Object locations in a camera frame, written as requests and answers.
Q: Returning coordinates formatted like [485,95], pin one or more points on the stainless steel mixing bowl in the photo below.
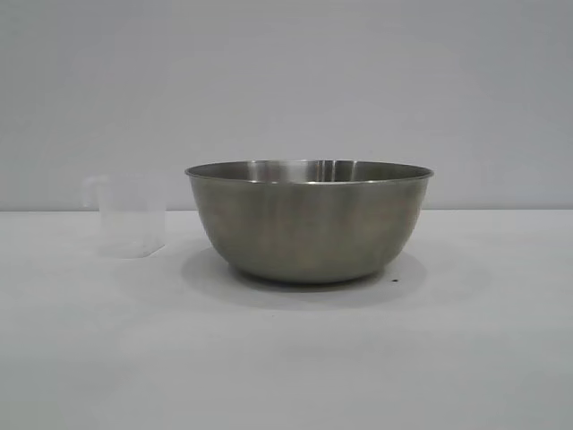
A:
[309,224]

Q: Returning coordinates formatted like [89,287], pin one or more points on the clear plastic measuring cup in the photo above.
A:
[130,215]

